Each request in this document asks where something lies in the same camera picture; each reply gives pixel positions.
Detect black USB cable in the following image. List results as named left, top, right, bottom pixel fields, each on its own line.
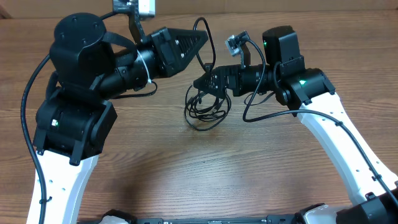
left=183, top=85, right=229, bottom=132

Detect black cable silver plugs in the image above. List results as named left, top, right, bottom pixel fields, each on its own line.
left=184, top=90, right=231, bottom=122

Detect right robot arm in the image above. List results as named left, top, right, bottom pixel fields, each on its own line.
left=193, top=26, right=397, bottom=223

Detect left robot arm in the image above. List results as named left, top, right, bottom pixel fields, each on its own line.
left=23, top=12, right=209, bottom=223

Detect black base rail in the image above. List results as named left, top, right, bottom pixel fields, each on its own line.
left=78, top=208, right=336, bottom=224

